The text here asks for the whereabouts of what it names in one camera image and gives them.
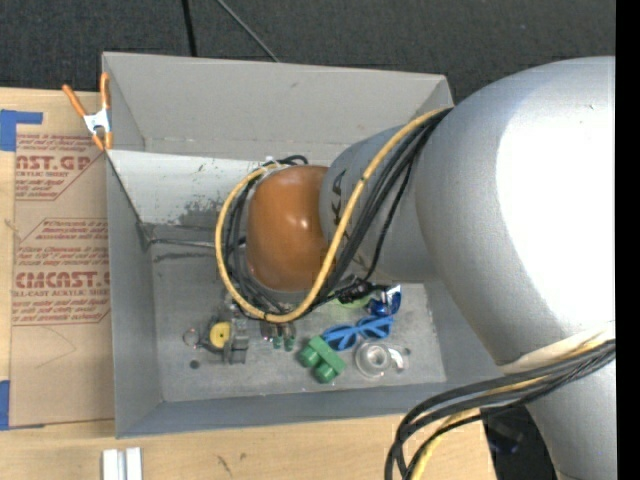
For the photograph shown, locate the yellow and black round thing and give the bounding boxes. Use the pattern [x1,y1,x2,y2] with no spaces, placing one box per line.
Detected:
[198,319,233,354]

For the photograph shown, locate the green toy block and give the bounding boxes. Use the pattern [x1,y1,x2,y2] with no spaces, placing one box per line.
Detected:
[297,335,347,384]

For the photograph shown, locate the blue sunglasses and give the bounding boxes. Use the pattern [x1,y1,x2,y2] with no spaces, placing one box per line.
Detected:
[321,314,395,353]

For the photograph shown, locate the clear glass thing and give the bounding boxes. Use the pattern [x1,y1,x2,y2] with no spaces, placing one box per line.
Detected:
[353,342,410,380]

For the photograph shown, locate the blue and white packet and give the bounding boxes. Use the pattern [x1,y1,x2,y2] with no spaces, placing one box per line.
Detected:
[366,283,403,318]

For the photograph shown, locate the brown cardboard board red print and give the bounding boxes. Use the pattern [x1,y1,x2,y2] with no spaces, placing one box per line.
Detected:
[0,86,117,430]

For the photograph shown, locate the grey metal bin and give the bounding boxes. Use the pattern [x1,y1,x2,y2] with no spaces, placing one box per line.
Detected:
[101,51,507,440]

